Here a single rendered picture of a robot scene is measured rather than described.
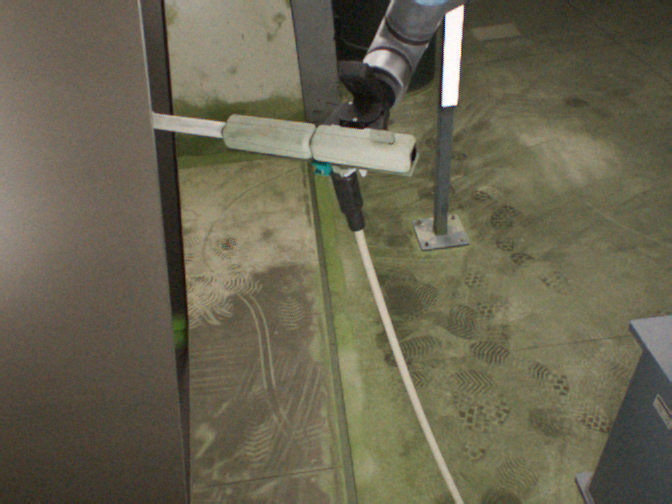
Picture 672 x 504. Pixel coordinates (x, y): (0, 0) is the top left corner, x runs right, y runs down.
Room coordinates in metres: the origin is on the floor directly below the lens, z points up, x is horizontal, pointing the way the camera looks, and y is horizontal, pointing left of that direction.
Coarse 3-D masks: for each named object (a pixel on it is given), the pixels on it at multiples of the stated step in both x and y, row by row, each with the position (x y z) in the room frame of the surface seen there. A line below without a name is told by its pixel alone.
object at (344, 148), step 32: (160, 128) 0.89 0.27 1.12; (192, 128) 0.86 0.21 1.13; (224, 128) 0.82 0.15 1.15; (256, 128) 0.80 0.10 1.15; (288, 128) 0.78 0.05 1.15; (320, 128) 0.77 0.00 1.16; (352, 128) 0.75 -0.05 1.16; (352, 160) 0.72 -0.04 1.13; (384, 160) 0.69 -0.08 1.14; (416, 160) 0.71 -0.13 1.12; (352, 192) 0.75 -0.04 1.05; (352, 224) 0.77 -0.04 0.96
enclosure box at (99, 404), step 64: (0, 0) 0.46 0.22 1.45; (64, 0) 0.47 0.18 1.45; (128, 0) 0.47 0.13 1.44; (0, 64) 0.46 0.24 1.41; (64, 64) 0.46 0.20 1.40; (128, 64) 0.47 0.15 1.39; (0, 128) 0.46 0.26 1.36; (64, 128) 0.46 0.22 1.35; (128, 128) 0.47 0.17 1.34; (0, 192) 0.45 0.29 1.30; (64, 192) 0.46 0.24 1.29; (128, 192) 0.47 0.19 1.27; (0, 256) 0.45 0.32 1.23; (64, 256) 0.46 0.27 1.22; (128, 256) 0.46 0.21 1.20; (0, 320) 0.45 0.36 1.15; (64, 320) 0.45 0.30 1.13; (128, 320) 0.46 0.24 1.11; (0, 384) 0.44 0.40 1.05; (64, 384) 0.45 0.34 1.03; (128, 384) 0.46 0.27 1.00; (0, 448) 0.44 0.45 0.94; (64, 448) 0.44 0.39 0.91; (128, 448) 0.45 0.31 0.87
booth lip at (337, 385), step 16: (320, 240) 1.87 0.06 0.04; (320, 256) 1.76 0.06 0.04; (320, 272) 1.67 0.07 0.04; (336, 352) 1.26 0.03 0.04; (336, 368) 1.19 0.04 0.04; (336, 384) 1.13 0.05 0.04; (336, 400) 1.07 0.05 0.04; (352, 464) 0.85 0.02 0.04; (352, 480) 0.80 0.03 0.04; (352, 496) 0.76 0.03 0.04
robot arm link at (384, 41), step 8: (384, 24) 1.00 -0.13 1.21; (384, 32) 1.00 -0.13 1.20; (376, 40) 1.00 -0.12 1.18; (384, 40) 0.99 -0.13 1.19; (392, 40) 0.98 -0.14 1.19; (376, 48) 0.97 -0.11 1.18; (384, 48) 0.97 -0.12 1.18; (392, 48) 0.96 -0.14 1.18; (400, 48) 0.97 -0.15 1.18; (408, 48) 0.97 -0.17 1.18; (416, 48) 0.97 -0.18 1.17; (424, 48) 0.99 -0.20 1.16; (400, 56) 0.95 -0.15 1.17; (408, 56) 0.96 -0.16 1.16; (416, 56) 0.98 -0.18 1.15; (408, 64) 0.95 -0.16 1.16; (416, 64) 0.98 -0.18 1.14
